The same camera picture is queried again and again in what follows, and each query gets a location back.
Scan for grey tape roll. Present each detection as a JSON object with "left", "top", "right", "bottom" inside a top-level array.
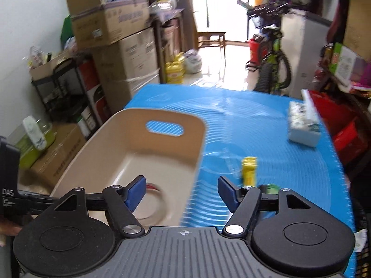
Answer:
[{"left": 134, "top": 183, "right": 166, "bottom": 223}]

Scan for green round tin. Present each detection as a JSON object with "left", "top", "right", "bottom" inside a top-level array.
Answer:
[{"left": 259, "top": 184, "right": 280, "bottom": 195}]

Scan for yellow toy gun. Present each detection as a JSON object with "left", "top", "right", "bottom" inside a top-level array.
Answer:
[{"left": 241, "top": 156, "right": 258, "bottom": 187}]

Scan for beige plastic storage bin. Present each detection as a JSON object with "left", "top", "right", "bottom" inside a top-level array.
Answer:
[{"left": 51, "top": 109, "right": 206, "bottom": 228}]

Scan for blue silicone baking mat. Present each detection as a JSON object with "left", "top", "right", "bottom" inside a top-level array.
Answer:
[{"left": 124, "top": 83, "right": 357, "bottom": 277}]

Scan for green lidded food container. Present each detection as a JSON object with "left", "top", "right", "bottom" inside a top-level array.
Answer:
[{"left": 8, "top": 116, "right": 55, "bottom": 169}]

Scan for floor cardboard box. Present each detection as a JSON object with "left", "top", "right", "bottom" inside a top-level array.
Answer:
[{"left": 29, "top": 123, "right": 86, "bottom": 193}]

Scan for tissue box with tissue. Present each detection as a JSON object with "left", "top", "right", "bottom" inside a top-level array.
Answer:
[{"left": 288, "top": 89, "right": 321, "bottom": 148}]

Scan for black metal shelf rack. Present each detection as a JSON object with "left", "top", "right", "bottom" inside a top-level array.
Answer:
[{"left": 31, "top": 57, "right": 97, "bottom": 123}]

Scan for red gift bags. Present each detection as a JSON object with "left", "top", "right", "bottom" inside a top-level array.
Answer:
[{"left": 309, "top": 90, "right": 370, "bottom": 166}]

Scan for large lower cardboard box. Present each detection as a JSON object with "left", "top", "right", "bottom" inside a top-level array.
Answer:
[{"left": 92, "top": 28, "right": 159, "bottom": 113}]

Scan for yellow oil jug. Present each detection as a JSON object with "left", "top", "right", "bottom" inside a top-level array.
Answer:
[{"left": 165, "top": 52, "right": 186, "bottom": 84}]

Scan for white plastic bag floor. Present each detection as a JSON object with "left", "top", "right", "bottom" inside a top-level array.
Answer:
[{"left": 184, "top": 49, "right": 202, "bottom": 74}]

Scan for green black bicycle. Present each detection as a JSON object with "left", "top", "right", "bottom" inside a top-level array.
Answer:
[{"left": 237, "top": 0, "right": 293, "bottom": 95}]

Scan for wooden chair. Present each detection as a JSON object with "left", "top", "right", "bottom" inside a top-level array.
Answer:
[{"left": 187, "top": 0, "right": 226, "bottom": 62}]

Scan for white refrigerator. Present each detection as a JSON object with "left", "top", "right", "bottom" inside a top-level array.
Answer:
[{"left": 281, "top": 9, "right": 331, "bottom": 98}]

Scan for open top cardboard box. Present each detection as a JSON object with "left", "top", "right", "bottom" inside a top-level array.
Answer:
[{"left": 66, "top": 0, "right": 150, "bottom": 50}]

